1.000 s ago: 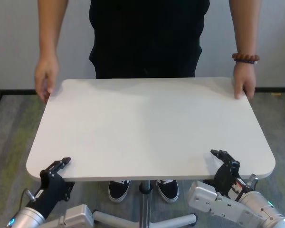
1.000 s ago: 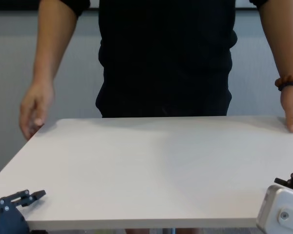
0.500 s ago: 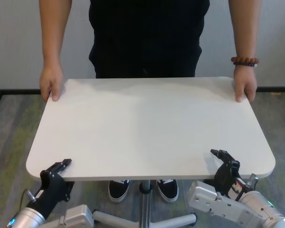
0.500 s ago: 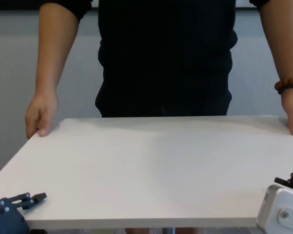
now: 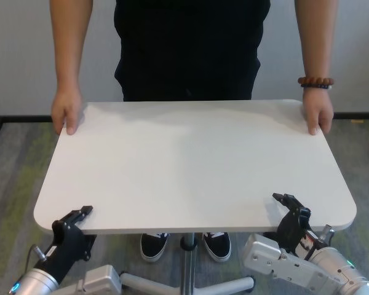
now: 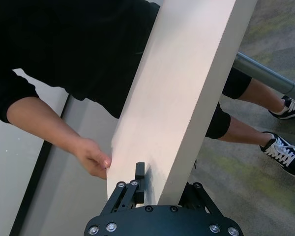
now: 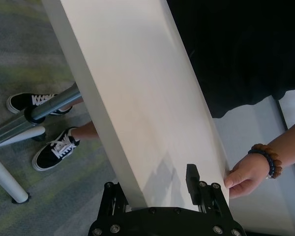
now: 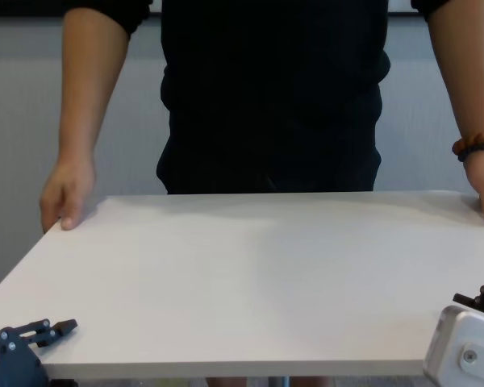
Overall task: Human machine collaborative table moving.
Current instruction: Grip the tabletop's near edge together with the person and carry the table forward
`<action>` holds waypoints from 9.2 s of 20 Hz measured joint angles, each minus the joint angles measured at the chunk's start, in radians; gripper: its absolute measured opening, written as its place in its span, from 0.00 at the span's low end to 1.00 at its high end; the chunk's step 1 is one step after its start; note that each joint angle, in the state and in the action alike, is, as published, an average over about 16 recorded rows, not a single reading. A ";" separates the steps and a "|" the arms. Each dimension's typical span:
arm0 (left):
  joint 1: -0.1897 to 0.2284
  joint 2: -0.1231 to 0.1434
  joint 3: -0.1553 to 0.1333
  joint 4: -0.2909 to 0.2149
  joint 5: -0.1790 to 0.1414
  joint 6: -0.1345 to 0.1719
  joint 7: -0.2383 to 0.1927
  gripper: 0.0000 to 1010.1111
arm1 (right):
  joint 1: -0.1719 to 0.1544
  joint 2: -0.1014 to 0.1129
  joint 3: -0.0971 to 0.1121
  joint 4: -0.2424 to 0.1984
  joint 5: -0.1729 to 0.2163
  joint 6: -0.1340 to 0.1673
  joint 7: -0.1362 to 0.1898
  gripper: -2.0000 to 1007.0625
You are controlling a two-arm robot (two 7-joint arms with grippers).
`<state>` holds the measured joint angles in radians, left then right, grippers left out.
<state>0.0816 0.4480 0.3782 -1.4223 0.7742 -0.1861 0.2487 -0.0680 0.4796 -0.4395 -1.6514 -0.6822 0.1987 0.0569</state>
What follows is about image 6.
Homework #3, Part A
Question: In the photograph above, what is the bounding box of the person in black clothes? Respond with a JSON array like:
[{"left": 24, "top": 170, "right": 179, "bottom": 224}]
[{"left": 0, "top": 0, "right": 160, "bottom": 123}]

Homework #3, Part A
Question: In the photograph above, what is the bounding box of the person's left black sneaker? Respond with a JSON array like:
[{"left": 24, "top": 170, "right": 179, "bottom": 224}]
[{"left": 268, "top": 95, "right": 295, "bottom": 120}]

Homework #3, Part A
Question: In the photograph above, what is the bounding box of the person's left lower leg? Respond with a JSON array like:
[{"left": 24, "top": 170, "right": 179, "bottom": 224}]
[{"left": 237, "top": 78, "right": 290, "bottom": 113}]

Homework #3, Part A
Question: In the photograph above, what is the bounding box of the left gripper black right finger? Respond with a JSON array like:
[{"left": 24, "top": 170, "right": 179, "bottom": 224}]
[{"left": 178, "top": 181, "right": 218, "bottom": 214}]

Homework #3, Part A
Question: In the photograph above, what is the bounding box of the person's right black sneaker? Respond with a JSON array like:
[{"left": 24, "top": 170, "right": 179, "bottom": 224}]
[{"left": 259, "top": 131, "right": 295, "bottom": 179}]

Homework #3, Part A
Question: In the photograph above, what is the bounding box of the black wall frame strip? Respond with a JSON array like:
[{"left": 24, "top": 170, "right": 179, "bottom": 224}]
[{"left": 13, "top": 93, "right": 71, "bottom": 236}]

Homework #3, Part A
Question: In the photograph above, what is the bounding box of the person's leg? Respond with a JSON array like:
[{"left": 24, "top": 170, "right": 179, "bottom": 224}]
[
  {"left": 221, "top": 115, "right": 272, "bottom": 146},
  {"left": 237, "top": 78, "right": 290, "bottom": 113}
]

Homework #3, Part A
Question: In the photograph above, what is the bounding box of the person's black sneaker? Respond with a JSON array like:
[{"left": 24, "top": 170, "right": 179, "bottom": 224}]
[
  {"left": 259, "top": 131, "right": 295, "bottom": 179},
  {"left": 268, "top": 95, "right": 295, "bottom": 120}
]

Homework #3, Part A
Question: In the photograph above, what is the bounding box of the person's right hand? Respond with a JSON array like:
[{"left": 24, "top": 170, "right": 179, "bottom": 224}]
[{"left": 75, "top": 137, "right": 112, "bottom": 179}]

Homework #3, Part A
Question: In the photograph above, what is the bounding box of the person's right forearm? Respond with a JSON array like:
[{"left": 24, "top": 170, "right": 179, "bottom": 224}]
[{"left": 6, "top": 96, "right": 89, "bottom": 158}]

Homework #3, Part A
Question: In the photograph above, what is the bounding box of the person's right lower leg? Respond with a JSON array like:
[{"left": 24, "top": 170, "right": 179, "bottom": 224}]
[{"left": 221, "top": 115, "right": 272, "bottom": 146}]

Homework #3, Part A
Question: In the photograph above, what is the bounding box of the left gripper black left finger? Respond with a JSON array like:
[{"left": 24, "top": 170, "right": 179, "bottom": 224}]
[{"left": 102, "top": 162, "right": 146, "bottom": 214}]

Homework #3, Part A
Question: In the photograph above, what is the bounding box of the white mobile pedestal table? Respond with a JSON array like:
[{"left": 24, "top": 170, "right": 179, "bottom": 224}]
[{"left": 105, "top": 0, "right": 295, "bottom": 208}]

